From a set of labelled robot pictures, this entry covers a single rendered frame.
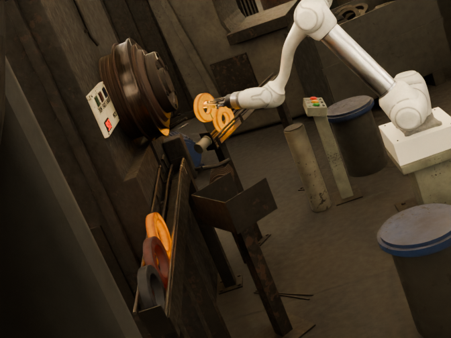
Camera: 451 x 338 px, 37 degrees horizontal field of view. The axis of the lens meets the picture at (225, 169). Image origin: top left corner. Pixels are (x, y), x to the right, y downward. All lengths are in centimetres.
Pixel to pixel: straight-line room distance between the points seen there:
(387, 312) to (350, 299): 22
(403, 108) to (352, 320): 93
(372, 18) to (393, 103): 220
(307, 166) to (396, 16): 183
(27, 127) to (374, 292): 265
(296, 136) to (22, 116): 333
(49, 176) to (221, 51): 531
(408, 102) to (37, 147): 263
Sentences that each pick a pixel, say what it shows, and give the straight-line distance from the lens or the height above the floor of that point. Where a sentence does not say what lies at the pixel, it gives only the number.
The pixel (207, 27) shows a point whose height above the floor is 99.
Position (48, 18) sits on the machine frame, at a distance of 265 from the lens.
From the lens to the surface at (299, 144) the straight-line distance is 378.
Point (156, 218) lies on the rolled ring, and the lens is 252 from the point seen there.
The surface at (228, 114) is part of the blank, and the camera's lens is 373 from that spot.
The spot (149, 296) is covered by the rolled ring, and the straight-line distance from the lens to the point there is 214.
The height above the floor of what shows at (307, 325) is 1.
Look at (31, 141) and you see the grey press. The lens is 48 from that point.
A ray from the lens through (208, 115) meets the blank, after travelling 360.
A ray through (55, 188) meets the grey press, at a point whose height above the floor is 147.
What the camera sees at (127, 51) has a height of 131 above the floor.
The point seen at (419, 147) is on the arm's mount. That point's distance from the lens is 327.
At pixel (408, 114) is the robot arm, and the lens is 302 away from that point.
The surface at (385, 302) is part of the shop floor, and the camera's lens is 295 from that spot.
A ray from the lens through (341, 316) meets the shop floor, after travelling 295.
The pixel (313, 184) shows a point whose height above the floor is 18.
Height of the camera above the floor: 159
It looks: 18 degrees down
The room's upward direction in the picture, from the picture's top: 22 degrees counter-clockwise
